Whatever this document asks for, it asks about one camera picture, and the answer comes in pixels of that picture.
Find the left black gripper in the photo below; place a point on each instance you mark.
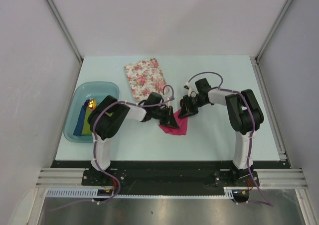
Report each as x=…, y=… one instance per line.
x=169, y=112

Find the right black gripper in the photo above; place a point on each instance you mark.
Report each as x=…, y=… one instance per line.
x=187, y=110

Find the magenta paper napkin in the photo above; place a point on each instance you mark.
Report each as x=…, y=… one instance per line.
x=182, y=122

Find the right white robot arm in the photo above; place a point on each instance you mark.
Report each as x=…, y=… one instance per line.
x=244, y=112

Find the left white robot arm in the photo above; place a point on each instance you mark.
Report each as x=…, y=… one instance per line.
x=106, y=119

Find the green rolled napkin bundle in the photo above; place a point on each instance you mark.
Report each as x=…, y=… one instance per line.
x=90, y=106

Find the blue rolled napkin bundle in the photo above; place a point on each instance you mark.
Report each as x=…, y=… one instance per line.
x=80, y=121

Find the floral rectangular tray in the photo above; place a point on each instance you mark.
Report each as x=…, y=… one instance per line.
x=145, y=77

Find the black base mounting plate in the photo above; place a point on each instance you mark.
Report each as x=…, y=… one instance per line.
x=165, y=178

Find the teal translucent plastic bin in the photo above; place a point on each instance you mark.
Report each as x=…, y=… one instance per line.
x=90, y=90

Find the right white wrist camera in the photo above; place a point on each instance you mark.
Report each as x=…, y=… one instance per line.
x=190, y=91

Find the white slotted cable duct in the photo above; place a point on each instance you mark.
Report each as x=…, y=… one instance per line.
x=101, y=194

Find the aluminium frame rail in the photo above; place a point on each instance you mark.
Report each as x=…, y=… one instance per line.
x=60, y=178

